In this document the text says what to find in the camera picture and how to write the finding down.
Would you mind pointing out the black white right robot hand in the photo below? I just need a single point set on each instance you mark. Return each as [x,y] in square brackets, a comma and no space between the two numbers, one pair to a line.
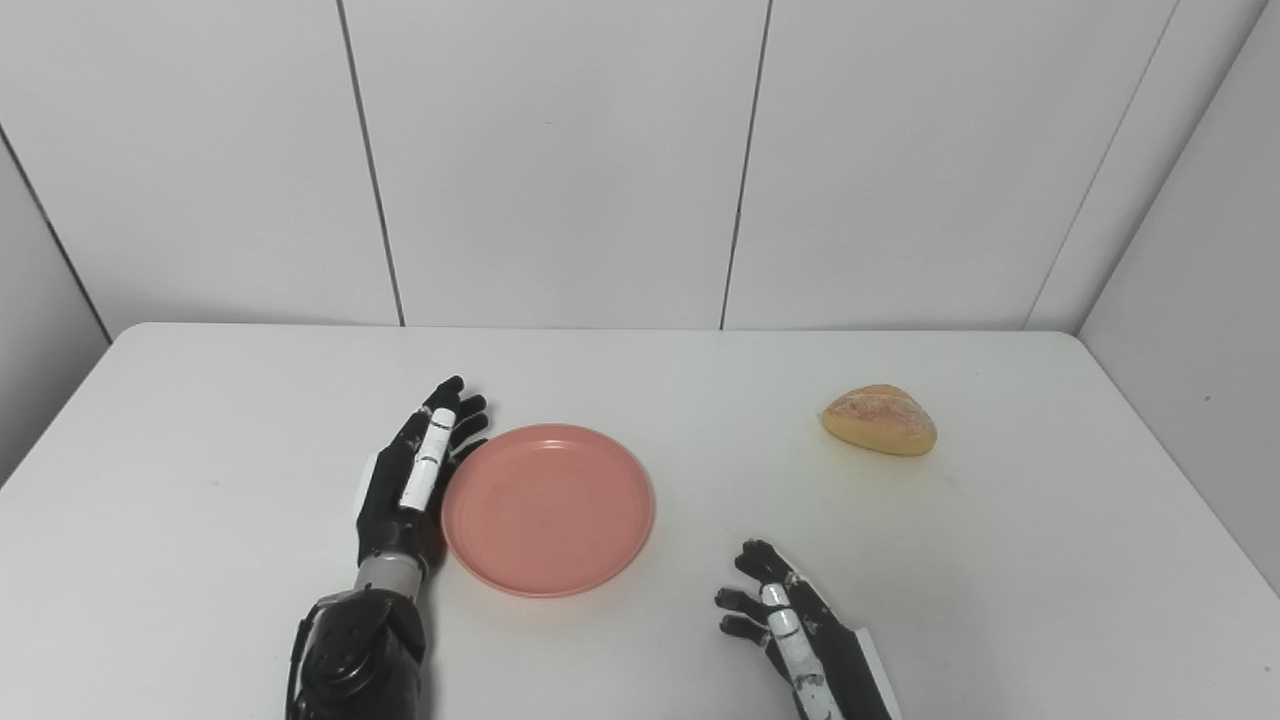
[840,660]

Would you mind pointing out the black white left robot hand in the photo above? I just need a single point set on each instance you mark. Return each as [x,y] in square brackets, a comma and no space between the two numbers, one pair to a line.
[385,510]

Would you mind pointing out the pink round plate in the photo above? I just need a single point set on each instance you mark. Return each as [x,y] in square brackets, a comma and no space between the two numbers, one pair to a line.
[550,510]

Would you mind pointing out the golden bread roll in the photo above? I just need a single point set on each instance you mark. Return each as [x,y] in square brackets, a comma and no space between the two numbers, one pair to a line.
[880,422]

